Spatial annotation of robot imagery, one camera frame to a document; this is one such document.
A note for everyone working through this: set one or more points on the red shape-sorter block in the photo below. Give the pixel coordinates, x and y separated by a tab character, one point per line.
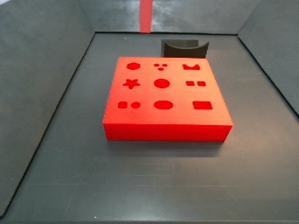
166	99

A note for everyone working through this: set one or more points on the dark curved holder block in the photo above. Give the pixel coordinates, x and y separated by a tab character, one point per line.
183	48

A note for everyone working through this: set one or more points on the red vertical wall stripe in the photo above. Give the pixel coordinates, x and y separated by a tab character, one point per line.
146	10

